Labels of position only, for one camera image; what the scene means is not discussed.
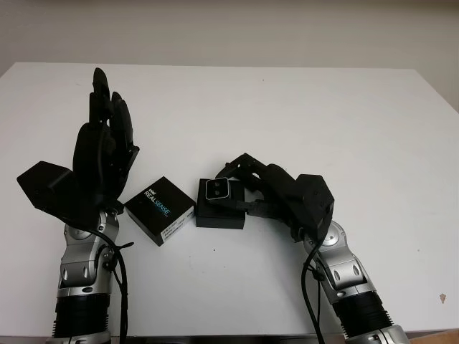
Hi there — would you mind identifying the small silver depth camera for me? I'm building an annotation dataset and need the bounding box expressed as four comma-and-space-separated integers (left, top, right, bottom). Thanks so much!
205, 178, 232, 201

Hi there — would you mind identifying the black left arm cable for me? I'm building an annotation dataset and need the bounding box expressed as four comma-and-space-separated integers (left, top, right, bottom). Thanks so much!
85, 229, 134, 344

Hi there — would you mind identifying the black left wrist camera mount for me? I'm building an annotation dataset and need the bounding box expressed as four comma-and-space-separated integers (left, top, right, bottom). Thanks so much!
16, 161, 101, 226

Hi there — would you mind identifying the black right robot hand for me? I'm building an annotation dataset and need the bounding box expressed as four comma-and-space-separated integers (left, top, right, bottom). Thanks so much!
214, 152, 309, 244

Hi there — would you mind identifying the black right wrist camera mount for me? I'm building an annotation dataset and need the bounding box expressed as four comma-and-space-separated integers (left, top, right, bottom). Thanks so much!
293, 173, 336, 242

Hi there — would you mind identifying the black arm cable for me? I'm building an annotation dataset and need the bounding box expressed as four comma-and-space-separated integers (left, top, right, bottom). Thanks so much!
301, 229, 345, 344
85, 229, 134, 344

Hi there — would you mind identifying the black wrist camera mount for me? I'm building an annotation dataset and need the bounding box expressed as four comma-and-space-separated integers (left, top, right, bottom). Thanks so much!
293, 173, 336, 242
16, 161, 101, 226

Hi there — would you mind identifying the black camera box base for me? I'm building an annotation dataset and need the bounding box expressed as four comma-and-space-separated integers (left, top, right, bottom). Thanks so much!
195, 178, 247, 230

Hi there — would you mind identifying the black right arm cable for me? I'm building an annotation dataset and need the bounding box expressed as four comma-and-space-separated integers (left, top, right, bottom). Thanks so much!
301, 229, 345, 344

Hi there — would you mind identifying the black RealSense box lid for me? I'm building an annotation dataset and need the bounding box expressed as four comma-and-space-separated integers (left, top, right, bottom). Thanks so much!
123, 175, 197, 247

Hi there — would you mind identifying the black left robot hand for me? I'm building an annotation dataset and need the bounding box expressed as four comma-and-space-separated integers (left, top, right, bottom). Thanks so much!
71, 67, 141, 209

